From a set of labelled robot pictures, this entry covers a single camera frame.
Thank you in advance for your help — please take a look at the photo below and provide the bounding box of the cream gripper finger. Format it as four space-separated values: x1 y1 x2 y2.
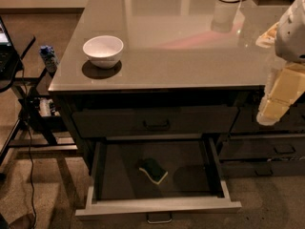
255 23 278 49
256 62 305 126

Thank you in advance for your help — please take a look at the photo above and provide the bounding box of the green and yellow sponge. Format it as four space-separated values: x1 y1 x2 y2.
139 158 168 185

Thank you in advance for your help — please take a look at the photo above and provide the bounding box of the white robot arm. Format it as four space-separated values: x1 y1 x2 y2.
256 0 305 126

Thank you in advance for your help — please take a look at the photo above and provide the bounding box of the right cabinet top drawer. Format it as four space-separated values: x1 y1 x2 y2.
232 103 305 134

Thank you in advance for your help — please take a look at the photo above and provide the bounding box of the cabinet drawer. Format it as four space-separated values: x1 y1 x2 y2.
221 160 305 177
219 135 305 160
232 103 305 134

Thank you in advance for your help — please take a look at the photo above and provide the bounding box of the right cabinet middle drawer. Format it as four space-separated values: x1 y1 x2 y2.
219 135 305 160

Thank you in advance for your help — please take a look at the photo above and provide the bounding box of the right cabinet bottom drawer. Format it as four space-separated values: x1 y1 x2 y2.
221 160 305 177

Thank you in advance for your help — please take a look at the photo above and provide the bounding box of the grey drawer cabinet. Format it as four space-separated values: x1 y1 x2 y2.
50 0 301 164

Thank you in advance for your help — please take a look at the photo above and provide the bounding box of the closed grey top drawer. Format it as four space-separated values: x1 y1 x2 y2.
71 106 237 137

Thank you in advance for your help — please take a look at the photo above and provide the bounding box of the open grey middle drawer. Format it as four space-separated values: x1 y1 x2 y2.
75 137 241 224

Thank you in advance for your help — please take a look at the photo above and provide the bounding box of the white ceramic bowl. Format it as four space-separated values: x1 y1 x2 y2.
83 35 124 69

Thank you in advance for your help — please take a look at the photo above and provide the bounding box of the blue capped water bottle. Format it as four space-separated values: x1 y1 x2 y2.
39 45 59 73

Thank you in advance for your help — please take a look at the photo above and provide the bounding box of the black laptop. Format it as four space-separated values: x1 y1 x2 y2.
0 17 17 74

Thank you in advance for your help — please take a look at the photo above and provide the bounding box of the black side table frame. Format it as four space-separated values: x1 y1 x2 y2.
0 35 74 164

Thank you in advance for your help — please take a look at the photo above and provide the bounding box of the black power cable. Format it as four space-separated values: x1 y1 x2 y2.
18 64 38 229

